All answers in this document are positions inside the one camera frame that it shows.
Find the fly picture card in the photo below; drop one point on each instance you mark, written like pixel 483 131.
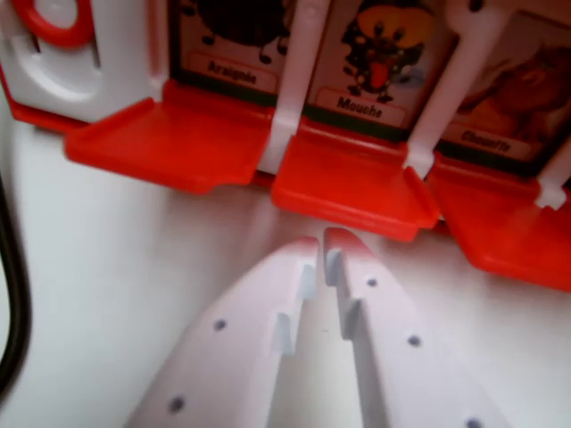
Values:
pixel 379 58

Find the red and white game board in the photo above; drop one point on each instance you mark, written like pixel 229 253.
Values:
pixel 49 80

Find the red flap under spider card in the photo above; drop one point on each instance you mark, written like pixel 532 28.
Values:
pixel 178 142

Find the red flap under fly card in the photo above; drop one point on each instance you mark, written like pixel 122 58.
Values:
pixel 348 187

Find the red flap under caterpillar card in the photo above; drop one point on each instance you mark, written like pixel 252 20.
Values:
pixel 504 232

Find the spider picture card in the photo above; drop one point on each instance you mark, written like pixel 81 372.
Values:
pixel 232 76

